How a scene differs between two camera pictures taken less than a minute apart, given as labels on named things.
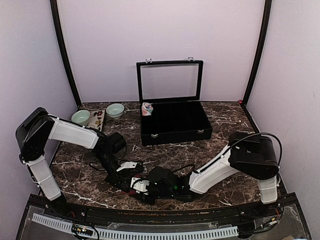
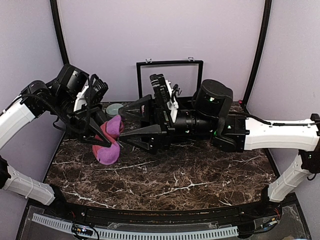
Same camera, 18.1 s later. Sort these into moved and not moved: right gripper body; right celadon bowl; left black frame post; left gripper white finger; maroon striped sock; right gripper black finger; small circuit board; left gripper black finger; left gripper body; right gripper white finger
Moved: left gripper white finger; right gripper white finger; left gripper black finger; right gripper black finger; right gripper body; left gripper body; maroon striped sock
Not moved: right celadon bowl; small circuit board; left black frame post
